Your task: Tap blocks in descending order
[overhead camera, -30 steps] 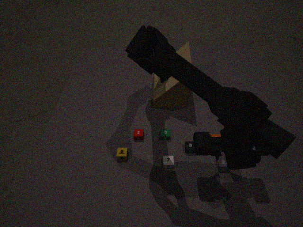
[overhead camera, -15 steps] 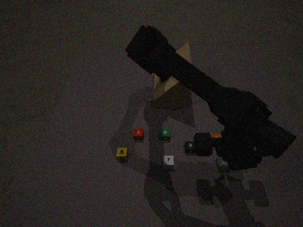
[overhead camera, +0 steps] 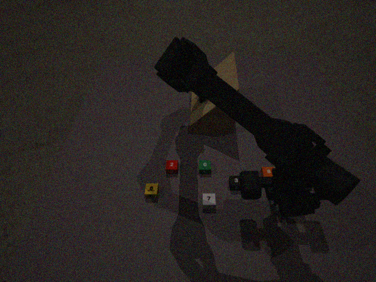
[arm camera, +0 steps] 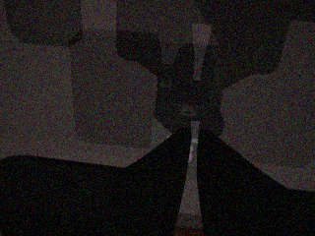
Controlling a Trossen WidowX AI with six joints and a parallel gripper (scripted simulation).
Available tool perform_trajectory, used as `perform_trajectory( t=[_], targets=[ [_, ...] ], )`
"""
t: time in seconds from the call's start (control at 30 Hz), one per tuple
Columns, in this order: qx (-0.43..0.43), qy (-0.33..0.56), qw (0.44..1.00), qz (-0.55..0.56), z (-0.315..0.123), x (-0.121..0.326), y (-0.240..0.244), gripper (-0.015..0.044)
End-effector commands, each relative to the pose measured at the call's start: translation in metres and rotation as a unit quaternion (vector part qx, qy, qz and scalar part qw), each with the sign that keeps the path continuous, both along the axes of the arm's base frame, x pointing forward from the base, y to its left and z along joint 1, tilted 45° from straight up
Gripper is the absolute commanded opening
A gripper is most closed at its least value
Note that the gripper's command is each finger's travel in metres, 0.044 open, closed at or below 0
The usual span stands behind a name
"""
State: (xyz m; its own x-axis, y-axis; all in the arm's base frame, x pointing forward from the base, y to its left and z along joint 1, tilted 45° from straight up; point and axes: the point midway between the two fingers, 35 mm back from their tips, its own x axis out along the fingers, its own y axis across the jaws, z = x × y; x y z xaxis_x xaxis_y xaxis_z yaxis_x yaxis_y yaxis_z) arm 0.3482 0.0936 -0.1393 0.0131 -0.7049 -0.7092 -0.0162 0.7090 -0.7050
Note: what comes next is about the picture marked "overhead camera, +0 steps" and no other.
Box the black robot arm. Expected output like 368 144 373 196
154 37 360 217

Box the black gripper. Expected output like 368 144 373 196
239 167 327 205

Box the red block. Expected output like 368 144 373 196
166 160 179 174

